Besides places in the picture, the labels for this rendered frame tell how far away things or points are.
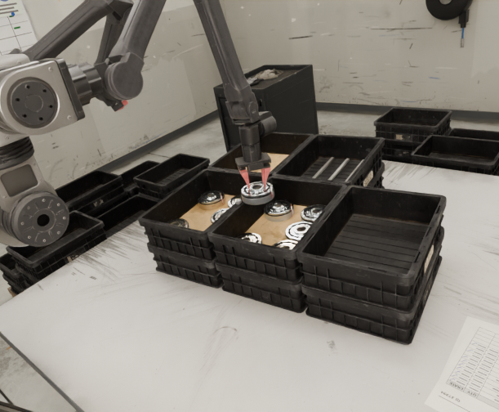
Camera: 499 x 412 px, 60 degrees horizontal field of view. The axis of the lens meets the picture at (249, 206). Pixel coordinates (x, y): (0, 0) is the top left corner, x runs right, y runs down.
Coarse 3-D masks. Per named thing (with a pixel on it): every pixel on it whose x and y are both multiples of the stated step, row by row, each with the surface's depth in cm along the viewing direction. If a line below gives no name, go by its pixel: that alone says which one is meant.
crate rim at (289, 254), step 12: (288, 180) 151; (300, 180) 149; (240, 204) 142; (228, 216) 136; (216, 228) 131; (312, 228) 122; (216, 240) 127; (228, 240) 125; (240, 240) 123; (300, 240) 118; (264, 252) 119; (276, 252) 116; (288, 252) 114
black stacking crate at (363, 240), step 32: (352, 192) 140; (384, 192) 134; (352, 224) 138; (384, 224) 135; (416, 224) 133; (352, 256) 124; (384, 256) 122; (320, 288) 115; (352, 288) 110; (384, 288) 104; (416, 288) 107
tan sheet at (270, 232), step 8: (296, 208) 153; (264, 216) 152; (296, 216) 148; (256, 224) 148; (264, 224) 147; (272, 224) 146; (280, 224) 146; (288, 224) 145; (256, 232) 144; (264, 232) 143; (272, 232) 142; (280, 232) 141; (264, 240) 139; (272, 240) 138; (280, 240) 137
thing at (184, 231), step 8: (208, 168) 172; (248, 176) 160; (256, 176) 158; (184, 184) 163; (176, 192) 158; (152, 208) 150; (232, 208) 140; (144, 216) 146; (224, 216) 137; (144, 224) 144; (152, 224) 141; (160, 224) 139; (168, 224) 138; (176, 232) 136; (184, 232) 134; (192, 232) 132; (200, 232) 130
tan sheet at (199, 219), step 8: (192, 208) 166; (200, 208) 165; (216, 208) 163; (184, 216) 162; (192, 216) 161; (200, 216) 160; (208, 216) 159; (192, 224) 156; (200, 224) 155; (208, 224) 154
